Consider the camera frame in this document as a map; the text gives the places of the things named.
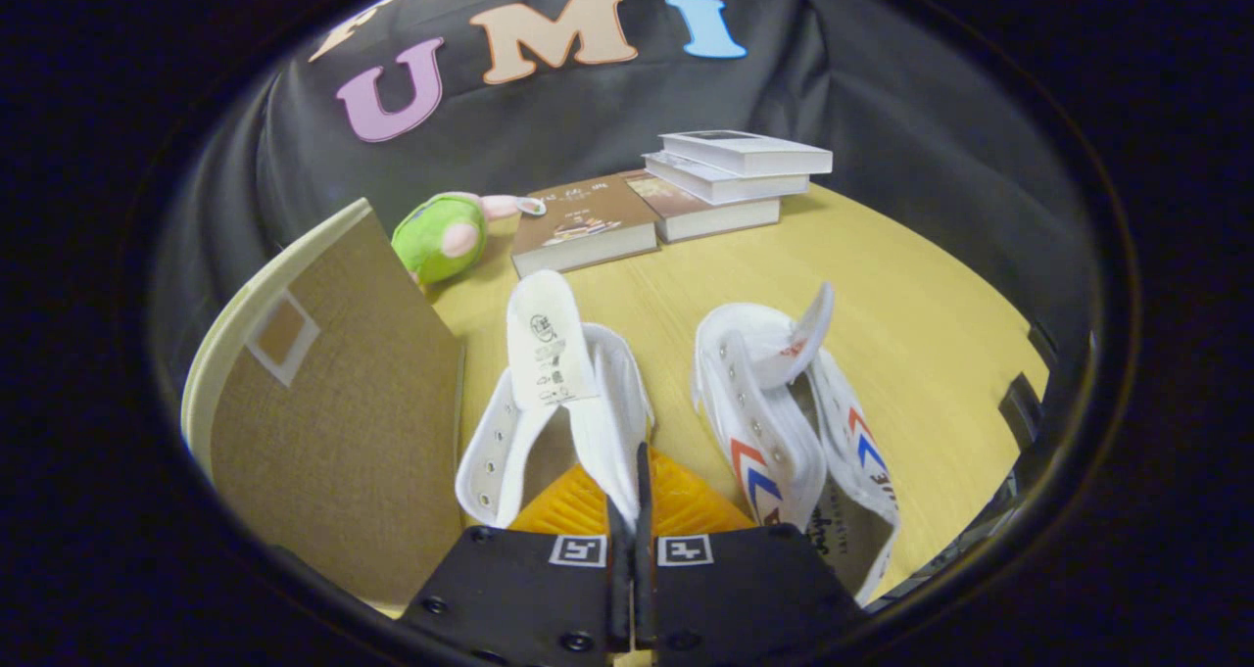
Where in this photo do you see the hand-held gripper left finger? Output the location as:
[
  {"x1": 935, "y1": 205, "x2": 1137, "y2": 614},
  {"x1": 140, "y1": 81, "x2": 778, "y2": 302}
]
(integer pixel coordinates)
[{"x1": 397, "y1": 461, "x2": 634, "y2": 667}]

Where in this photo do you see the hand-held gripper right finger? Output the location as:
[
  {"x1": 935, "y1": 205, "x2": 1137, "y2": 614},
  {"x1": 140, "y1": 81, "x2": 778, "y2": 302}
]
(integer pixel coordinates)
[{"x1": 633, "y1": 441, "x2": 869, "y2": 667}]

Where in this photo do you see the white striped canvas shoe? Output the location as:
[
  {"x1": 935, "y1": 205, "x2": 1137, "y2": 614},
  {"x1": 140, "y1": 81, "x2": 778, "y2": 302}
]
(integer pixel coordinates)
[
  {"x1": 455, "y1": 269, "x2": 655, "y2": 531},
  {"x1": 691, "y1": 282, "x2": 900, "y2": 607}
]

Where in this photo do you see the beige fabric storage box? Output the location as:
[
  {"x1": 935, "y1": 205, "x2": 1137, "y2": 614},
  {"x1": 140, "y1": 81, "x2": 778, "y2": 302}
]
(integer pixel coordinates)
[{"x1": 181, "y1": 197, "x2": 467, "y2": 609}]

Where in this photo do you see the green plush toy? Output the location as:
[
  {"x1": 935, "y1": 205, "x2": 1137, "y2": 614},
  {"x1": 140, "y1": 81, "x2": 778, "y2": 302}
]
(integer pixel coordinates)
[{"x1": 390, "y1": 191, "x2": 550, "y2": 288}]

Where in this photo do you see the brown book with white edge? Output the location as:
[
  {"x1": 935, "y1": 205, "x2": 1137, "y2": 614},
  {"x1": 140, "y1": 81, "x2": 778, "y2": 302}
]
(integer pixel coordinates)
[{"x1": 619, "y1": 167, "x2": 783, "y2": 245}]

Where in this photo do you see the large brown book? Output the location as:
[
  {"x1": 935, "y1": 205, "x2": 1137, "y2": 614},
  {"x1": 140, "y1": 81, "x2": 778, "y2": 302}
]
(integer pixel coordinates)
[{"x1": 509, "y1": 172, "x2": 663, "y2": 279}]

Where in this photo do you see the thin white book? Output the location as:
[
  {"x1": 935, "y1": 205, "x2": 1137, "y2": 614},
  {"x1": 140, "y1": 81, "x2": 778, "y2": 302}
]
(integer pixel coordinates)
[{"x1": 642, "y1": 150, "x2": 812, "y2": 207}]

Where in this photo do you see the black backdrop cloth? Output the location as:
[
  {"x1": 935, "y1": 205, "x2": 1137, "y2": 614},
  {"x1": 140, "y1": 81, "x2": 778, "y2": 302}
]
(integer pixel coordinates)
[{"x1": 152, "y1": 0, "x2": 1100, "y2": 379}]

